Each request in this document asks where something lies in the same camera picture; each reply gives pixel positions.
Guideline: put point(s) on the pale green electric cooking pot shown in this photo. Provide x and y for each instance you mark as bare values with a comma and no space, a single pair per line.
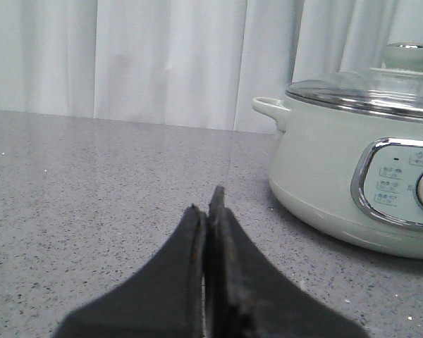
355,176

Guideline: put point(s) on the white curtain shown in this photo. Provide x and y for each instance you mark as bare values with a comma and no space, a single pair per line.
185,63

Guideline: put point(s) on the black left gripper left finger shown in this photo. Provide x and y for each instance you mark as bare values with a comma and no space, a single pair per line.
162,299

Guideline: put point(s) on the glass pot lid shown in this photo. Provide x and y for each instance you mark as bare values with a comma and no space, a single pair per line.
394,91

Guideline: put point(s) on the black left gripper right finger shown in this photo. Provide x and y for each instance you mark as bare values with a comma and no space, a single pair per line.
246,296

